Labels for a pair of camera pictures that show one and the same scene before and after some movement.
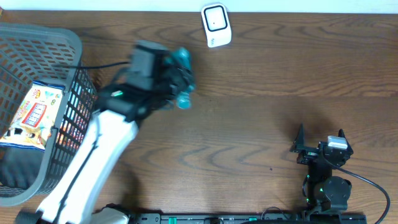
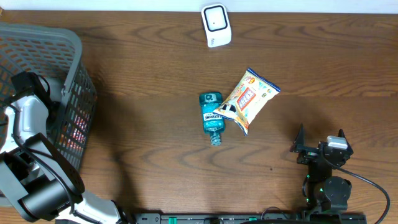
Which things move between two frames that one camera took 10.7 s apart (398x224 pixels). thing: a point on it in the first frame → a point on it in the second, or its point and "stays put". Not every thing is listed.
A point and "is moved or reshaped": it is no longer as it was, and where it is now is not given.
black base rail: [233, 218] stays put
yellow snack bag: [37, 114] is moved or reshaped
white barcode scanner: [217, 25] stays put
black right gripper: [309, 154] stays put
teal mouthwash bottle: [181, 56] → [212, 124]
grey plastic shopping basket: [50, 55] stays put
